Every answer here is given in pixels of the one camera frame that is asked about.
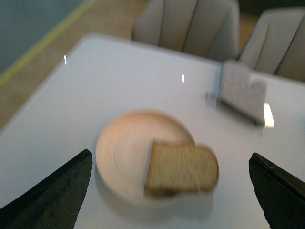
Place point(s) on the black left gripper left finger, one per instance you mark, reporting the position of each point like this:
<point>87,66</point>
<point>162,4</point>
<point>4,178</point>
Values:
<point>55,202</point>

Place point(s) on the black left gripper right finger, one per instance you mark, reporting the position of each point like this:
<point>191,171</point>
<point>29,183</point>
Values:
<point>280,194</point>

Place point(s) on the bread slice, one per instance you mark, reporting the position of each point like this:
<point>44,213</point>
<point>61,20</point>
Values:
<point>181,168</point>

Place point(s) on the beige round plate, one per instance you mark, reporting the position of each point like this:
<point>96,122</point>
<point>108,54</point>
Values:
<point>123,153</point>

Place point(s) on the grey quilted oven mitt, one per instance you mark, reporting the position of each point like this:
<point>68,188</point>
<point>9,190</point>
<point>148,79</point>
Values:
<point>239,92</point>

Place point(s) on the beige right chair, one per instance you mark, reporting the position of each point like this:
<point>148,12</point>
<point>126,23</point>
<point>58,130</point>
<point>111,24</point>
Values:
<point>277,44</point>

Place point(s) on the beige chair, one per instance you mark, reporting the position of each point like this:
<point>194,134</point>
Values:
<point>277,44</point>
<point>205,28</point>

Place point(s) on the beige left chair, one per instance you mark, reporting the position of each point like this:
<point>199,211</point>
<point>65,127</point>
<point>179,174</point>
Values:
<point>205,28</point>

